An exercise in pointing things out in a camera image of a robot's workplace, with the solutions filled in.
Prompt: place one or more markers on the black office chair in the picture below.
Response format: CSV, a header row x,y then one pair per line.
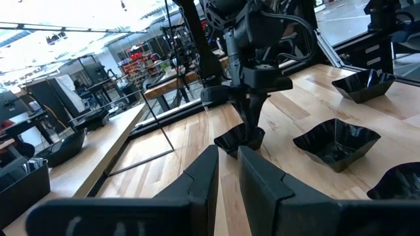
x,y
407,32

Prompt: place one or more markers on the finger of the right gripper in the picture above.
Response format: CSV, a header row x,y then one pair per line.
x,y
257,111
246,111

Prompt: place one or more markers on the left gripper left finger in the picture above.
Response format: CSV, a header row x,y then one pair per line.
x,y
164,216

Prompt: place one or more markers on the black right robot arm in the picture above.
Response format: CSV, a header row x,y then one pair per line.
x,y
256,29

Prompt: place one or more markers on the black equipment cabinet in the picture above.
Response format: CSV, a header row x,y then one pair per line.
x,y
46,95

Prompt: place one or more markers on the small square black plate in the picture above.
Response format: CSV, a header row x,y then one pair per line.
x,y
90,114
92,126

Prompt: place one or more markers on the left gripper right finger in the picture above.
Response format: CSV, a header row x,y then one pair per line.
x,y
295,216

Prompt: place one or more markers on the red parts shelving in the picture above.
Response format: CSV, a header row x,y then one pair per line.
x,y
138,65

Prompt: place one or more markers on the person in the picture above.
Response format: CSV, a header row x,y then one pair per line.
x,y
80,88

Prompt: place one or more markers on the wavy square black plate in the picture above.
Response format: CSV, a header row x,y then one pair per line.
x,y
229,141
23,196
334,147
361,88

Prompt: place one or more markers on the wooden workbench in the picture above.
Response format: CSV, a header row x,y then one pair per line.
x,y
167,86

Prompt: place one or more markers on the black drawer cabinet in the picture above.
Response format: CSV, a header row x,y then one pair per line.
x,y
357,52

